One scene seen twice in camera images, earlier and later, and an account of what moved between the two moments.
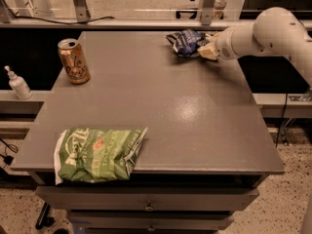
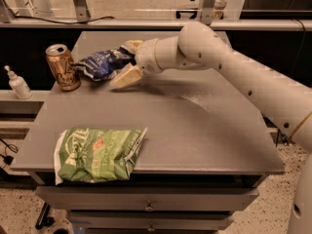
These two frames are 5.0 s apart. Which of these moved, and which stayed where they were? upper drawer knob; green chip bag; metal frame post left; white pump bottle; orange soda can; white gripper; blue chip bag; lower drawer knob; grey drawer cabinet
Moved: white gripper; blue chip bag; orange soda can
Stayed: upper drawer knob; lower drawer knob; white pump bottle; green chip bag; grey drawer cabinet; metal frame post left
